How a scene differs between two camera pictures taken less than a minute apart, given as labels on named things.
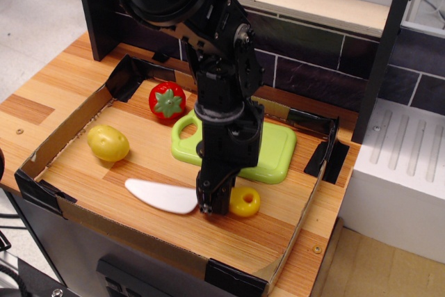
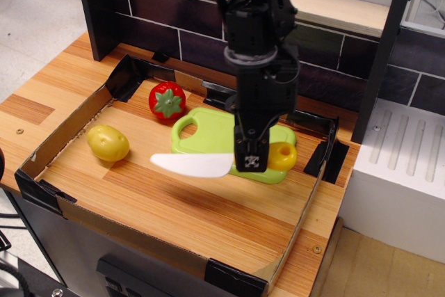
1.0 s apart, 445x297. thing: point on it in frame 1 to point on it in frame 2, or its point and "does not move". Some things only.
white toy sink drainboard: (397, 188) does not move
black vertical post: (389, 38) does not move
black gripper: (231, 137) to (265, 91)
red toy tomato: (167, 100) does not move
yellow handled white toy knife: (244, 202) to (205, 165)
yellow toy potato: (108, 142) does not move
